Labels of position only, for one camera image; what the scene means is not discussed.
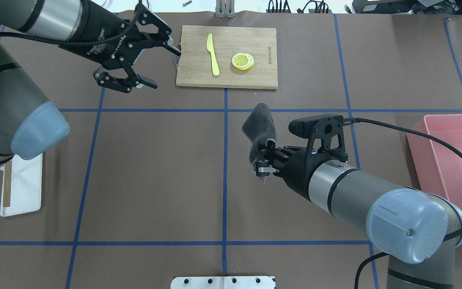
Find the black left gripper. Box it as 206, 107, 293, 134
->
61, 3, 181, 93

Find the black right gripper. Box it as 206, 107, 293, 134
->
254, 138, 323, 201

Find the dark grey cloth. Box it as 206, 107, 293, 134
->
242, 103, 277, 165

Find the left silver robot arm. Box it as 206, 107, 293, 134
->
0, 0, 181, 167

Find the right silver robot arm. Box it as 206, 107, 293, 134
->
251, 137, 462, 289

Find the yellow plastic knife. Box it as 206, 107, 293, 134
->
206, 33, 220, 77

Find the bamboo cutting board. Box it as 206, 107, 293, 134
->
176, 24, 278, 90

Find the yellow lemon slice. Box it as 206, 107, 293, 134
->
231, 53, 255, 71

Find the white rectangular tray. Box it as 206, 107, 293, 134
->
0, 154, 43, 217

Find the pink plastic bin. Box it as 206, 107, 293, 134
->
407, 114, 462, 210

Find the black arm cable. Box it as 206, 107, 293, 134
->
341, 116, 462, 289
0, 4, 145, 45

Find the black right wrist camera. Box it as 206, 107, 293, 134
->
288, 114, 349, 163

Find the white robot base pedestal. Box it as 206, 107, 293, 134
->
170, 276, 276, 289

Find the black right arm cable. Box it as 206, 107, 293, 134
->
341, 116, 462, 289

